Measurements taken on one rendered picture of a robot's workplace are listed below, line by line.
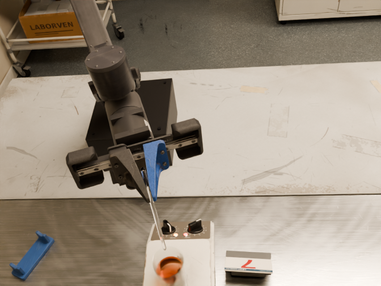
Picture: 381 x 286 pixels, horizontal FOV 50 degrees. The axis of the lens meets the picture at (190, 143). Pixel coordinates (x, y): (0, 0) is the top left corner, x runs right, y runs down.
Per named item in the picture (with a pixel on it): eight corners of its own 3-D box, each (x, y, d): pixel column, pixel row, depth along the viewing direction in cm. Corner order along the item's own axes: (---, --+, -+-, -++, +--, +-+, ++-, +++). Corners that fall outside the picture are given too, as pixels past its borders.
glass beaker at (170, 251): (164, 263, 74) (157, 240, 68) (193, 270, 72) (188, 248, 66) (152, 294, 70) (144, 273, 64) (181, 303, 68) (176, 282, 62)
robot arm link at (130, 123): (184, 89, 61) (188, 120, 65) (60, 122, 58) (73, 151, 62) (202, 125, 55) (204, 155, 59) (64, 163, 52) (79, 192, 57)
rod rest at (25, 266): (43, 235, 90) (37, 226, 87) (55, 240, 89) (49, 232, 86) (12, 274, 84) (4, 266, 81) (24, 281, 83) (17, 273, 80)
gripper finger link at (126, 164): (134, 146, 53) (142, 175, 58) (107, 154, 53) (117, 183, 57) (145, 186, 49) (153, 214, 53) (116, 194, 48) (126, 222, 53)
